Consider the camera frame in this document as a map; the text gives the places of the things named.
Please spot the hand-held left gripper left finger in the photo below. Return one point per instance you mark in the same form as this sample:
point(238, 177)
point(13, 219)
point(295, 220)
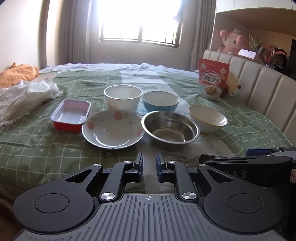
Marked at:
point(140, 166)

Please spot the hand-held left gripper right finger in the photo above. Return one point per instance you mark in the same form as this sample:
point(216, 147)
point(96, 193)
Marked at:
point(158, 166)

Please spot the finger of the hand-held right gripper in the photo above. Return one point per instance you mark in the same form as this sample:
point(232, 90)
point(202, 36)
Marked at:
point(256, 153)
point(231, 161)

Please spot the stainless steel bowl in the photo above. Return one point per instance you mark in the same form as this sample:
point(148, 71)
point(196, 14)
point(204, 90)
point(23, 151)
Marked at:
point(170, 129)

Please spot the white yellow-rimmed bowl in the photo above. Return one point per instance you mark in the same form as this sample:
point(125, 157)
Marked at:
point(208, 120)

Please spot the floral white plate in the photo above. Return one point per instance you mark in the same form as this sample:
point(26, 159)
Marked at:
point(111, 129)

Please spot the blue bowl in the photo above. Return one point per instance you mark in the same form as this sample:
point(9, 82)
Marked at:
point(159, 104)

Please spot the white paper bowl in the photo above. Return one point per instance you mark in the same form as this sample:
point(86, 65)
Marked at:
point(122, 102)

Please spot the red rectangular foil tray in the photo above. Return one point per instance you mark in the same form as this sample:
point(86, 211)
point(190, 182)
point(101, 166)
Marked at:
point(69, 113)

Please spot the cream padded headboard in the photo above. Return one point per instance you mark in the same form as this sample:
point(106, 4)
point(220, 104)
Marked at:
point(266, 88)

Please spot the yellow plush toy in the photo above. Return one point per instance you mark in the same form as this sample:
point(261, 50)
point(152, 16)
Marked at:
point(233, 81)

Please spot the red cereal bag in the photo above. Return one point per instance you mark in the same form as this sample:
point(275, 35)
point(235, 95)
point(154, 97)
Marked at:
point(211, 78)

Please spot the dark flower bouquet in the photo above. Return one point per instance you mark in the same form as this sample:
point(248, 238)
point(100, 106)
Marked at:
point(275, 58)

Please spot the white card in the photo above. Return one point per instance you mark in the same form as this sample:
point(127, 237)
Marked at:
point(247, 53)

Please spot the white bed sheet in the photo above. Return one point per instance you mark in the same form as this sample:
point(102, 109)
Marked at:
point(104, 67)

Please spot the green checked printed bedsheet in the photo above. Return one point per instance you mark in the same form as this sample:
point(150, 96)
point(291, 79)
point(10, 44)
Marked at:
point(34, 143)

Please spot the green potted plant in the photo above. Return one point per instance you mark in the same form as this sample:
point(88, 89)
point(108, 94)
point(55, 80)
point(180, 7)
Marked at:
point(255, 42)

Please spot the pink plush toy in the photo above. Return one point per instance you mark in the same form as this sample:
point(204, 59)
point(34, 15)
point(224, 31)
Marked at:
point(232, 41)

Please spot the grey curtain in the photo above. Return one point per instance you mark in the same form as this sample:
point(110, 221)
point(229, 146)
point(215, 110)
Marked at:
point(74, 34)
point(200, 32)

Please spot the white lace cloth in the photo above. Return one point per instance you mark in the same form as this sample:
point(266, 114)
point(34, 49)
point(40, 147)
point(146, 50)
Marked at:
point(23, 99)

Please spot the window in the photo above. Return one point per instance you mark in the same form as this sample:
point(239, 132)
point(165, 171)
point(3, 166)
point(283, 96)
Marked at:
point(138, 20)

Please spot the orange cloth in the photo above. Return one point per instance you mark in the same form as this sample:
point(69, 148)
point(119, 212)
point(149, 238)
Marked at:
point(18, 74)

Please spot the white wall cabinet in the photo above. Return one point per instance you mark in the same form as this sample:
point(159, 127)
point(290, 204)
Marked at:
point(254, 14)

